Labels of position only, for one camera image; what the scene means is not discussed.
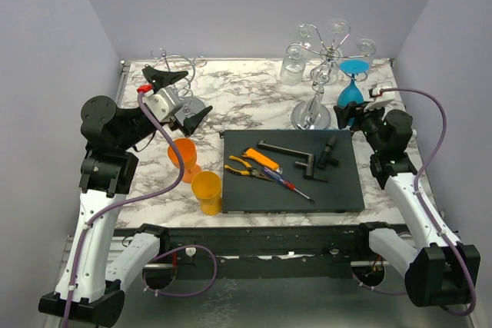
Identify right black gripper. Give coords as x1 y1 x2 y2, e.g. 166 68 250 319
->
337 100 387 154

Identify small chrome wire rack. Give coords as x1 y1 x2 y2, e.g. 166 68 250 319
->
150 48 208 118

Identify blue plastic goblet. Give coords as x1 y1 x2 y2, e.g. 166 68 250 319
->
334 58 371 118

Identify orange plastic goblet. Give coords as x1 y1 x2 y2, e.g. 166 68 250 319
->
174 137 201 184

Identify clear tumbler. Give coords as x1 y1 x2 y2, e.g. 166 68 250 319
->
355 38 376 65

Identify small clear wine glass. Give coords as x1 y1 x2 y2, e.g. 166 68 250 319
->
307 65 336 130

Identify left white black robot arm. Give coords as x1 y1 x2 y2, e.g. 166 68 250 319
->
38 66 212 327

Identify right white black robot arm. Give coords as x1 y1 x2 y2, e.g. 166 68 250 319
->
334 102 480 315

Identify tall chrome wine glass rack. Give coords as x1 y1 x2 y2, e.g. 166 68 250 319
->
280 18 376 131

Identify black t-shaped tool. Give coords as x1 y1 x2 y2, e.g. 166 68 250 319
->
316 135 340 169

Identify red blue screwdriver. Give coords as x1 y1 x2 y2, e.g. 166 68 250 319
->
263 167 314 203

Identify yellow utility knife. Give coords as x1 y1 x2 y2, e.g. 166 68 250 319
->
241 147 282 174

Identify yellow plastic cup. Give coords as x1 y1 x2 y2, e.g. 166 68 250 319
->
191 171 222 216

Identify dark grey tray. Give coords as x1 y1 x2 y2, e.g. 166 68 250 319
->
221 130 364 214

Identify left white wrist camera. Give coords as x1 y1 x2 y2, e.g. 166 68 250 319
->
138 84 183 123

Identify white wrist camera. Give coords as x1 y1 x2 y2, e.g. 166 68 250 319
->
138 84 183 123
364 83 395 111

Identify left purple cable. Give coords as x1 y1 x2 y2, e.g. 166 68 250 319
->
61 91 218 328

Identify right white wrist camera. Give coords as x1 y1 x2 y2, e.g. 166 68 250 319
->
364 83 395 111

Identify long black metal bracket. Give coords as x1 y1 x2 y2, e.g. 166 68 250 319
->
257 140 329 182

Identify yellow handled pliers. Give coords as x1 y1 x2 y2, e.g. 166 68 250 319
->
224 155 273 182

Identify aluminium frame rail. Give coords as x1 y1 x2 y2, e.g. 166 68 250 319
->
60 231 469 268

